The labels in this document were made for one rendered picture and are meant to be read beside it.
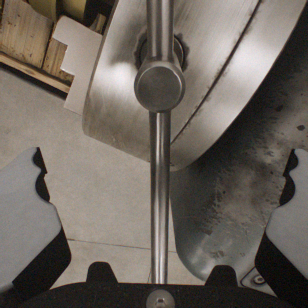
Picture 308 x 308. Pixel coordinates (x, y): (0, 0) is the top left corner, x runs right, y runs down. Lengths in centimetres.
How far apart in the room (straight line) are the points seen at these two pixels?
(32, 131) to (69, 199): 58
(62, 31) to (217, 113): 22
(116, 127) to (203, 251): 17
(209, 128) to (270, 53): 7
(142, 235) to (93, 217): 44
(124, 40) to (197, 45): 5
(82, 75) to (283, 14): 23
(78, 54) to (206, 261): 29
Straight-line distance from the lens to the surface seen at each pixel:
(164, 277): 18
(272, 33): 20
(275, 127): 23
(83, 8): 32
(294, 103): 23
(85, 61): 32
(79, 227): 205
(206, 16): 19
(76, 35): 32
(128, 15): 18
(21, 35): 60
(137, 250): 215
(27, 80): 94
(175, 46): 18
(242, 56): 19
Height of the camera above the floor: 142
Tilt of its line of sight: 65 degrees down
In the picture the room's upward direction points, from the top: 179 degrees clockwise
